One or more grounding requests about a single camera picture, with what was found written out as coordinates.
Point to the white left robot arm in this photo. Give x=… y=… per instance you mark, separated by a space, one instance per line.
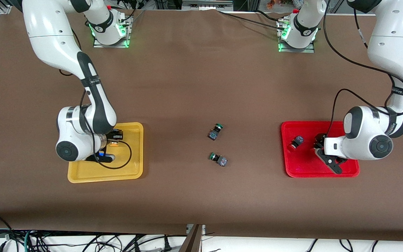
x=394 y=45

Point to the brown table support beam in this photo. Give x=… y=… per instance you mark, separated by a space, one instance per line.
x=192 y=242

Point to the black power plug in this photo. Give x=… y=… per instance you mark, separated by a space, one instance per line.
x=167 y=245

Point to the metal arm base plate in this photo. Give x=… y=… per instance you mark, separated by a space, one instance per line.
x=306 y=51
x=112 y=45

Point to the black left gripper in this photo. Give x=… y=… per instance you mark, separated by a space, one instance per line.
x=319 y=142

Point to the red push button switch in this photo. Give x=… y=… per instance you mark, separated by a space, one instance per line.
x=298 y=140

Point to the aluminium frame rail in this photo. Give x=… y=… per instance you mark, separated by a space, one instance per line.
x=206 y=5

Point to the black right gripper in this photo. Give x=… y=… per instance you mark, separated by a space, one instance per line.
x=114 y=135

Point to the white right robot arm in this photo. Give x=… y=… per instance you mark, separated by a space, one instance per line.
x=52 y=38

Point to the red plastic tray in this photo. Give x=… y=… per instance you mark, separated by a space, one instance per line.
x=303 y=164

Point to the brown table cover sheet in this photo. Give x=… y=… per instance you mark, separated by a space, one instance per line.
x=201 y=84

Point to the yellow plastic tray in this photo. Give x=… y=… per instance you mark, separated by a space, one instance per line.
x=128 y=171

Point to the aluminium corner profile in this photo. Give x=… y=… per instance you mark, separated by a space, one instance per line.
x=5 y=7

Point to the green push button switch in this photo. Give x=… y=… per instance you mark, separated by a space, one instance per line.
x=220 y=160
x=214 y=133

